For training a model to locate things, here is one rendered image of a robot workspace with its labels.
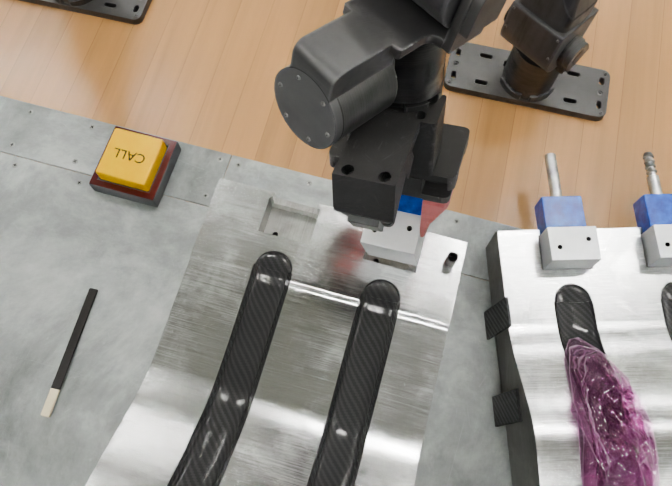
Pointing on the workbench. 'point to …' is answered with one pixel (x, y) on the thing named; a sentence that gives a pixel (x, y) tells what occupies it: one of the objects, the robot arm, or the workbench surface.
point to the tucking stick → (69, 353)
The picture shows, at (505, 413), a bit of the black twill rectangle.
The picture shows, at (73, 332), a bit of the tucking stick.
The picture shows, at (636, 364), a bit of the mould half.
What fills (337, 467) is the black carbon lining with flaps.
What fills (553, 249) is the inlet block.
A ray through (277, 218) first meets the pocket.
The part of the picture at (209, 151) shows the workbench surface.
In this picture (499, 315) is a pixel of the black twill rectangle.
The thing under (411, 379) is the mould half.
